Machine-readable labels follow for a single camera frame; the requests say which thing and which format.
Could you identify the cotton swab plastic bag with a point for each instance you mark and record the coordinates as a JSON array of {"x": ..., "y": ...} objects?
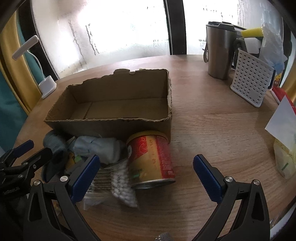
[{"x": 111, "y": 182}]

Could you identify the white perforated basket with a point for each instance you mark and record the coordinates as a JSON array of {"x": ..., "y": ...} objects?
[{"x": 252, "y": 78}]

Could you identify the crumpled clear plastic bag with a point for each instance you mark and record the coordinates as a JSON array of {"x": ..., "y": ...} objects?
[{"x": 271, "y": 51}]

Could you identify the white paper sheet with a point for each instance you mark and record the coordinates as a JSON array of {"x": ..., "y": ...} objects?
[{"x": 282, "y": 123}]

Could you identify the light blue sock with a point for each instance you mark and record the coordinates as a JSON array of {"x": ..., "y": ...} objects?
[{"x": 107, "y": 149}]

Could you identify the yellow green sponge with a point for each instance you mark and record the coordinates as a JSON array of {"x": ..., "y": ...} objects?
[{"x": 252, "y": 33}]

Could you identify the yellow snack bag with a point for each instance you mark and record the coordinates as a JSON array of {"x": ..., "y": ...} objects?
[{"x": 285, "y": 159}]

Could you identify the red package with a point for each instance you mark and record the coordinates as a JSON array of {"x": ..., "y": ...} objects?
[{"x": 277, "y": 92}]

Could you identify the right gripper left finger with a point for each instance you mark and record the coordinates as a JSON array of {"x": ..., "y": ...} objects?
[{"x": 52, "y": 213}]

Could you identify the steel travel mug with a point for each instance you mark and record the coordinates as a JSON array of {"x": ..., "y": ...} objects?
[{"x": 219, "y": 50}]

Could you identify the capybara tissue pack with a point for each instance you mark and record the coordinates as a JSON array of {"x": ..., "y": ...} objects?
[{"x": 73, "y": 163}]

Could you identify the open cardboard box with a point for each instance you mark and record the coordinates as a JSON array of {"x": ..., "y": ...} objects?
[{"x": 115, "y": 106}]

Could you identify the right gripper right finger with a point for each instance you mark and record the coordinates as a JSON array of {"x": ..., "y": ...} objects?
[{"x": 252, "y": 219}]

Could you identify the white desk lamp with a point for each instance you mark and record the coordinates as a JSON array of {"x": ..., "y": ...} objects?
[{"x": 46, "y": 85}]

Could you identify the dark grey sock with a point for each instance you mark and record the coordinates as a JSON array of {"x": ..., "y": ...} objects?
[{"x": 57, "y": 144}]

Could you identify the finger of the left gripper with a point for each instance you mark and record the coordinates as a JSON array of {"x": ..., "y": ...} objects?
[
  {"x": 14, "y": 153},
  {"x": 34, "y": 163}
]

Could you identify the black window frame post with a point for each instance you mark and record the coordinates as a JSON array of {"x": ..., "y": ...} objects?
[{"x": 175, "y": 19}]

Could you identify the red yellow tin can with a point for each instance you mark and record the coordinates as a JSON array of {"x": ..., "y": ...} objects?
[{"x": 149, "y": 160}]

